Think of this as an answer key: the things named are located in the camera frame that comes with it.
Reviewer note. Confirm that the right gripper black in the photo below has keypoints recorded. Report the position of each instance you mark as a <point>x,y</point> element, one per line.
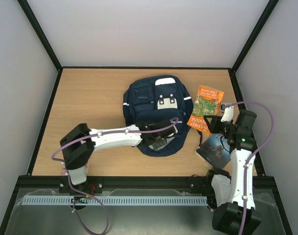
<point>218,124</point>

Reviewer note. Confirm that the orange treehouse book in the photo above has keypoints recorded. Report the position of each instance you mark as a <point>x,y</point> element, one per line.
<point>207,103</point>

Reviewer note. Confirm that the navy blue backpack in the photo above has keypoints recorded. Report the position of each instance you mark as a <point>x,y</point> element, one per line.
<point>156,99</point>

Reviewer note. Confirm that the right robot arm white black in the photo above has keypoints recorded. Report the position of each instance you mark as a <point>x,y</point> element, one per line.
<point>235,212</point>

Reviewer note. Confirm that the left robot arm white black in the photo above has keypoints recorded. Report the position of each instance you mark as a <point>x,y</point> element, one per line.
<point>79,144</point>

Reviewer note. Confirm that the dark blue fantasy book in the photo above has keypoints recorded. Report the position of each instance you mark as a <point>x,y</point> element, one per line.
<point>215,151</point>

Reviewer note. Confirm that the purple illustrated book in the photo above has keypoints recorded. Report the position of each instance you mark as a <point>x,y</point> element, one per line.
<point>64,170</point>

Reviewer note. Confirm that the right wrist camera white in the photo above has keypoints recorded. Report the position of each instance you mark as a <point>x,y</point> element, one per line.
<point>227,109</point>

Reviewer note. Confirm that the light blue cable duct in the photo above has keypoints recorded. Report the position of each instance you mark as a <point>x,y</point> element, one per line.
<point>47,200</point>

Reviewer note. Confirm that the black aluminium frame rail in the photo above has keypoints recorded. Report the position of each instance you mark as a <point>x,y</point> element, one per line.
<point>97,184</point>

